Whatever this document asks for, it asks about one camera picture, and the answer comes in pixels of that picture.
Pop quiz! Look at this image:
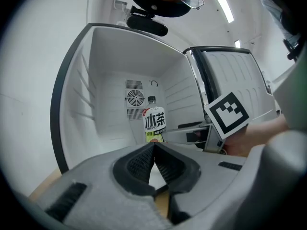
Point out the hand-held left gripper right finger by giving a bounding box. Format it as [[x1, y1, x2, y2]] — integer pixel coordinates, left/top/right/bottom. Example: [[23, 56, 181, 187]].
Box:
[[154, 142, 248, 226]]

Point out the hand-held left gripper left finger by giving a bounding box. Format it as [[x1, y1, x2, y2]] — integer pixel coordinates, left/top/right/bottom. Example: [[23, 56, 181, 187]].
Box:
[[33, 141, 174, 230]]

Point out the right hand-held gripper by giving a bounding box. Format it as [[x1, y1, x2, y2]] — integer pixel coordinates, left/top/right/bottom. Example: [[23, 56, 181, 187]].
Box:
[[165, 92, 250, 153]]

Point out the drink bottle with black cap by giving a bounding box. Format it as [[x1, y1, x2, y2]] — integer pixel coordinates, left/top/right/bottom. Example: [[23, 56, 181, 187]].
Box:
[[142, 95, 166, 144]]

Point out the white mini fridge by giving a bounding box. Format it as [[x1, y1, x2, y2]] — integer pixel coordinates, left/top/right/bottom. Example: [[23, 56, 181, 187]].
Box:
[[49, 22, 276, 175]]

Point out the person's right forearm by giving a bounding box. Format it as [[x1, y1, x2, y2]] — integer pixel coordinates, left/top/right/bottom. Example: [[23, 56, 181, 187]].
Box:
[[224, 115, 291, 158]]

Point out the person's head with glasses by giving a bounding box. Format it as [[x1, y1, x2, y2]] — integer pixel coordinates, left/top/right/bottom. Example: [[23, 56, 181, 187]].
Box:
[[124, 0, 192, 18]]

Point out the person's light blue shirt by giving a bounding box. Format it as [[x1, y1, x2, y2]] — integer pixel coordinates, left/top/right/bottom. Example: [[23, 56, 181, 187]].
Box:
[[254, 0, 298, 35]]

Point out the black head camera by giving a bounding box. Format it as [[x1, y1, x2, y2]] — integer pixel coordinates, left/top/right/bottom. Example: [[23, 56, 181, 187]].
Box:
[[126, 5, 168, 37]]

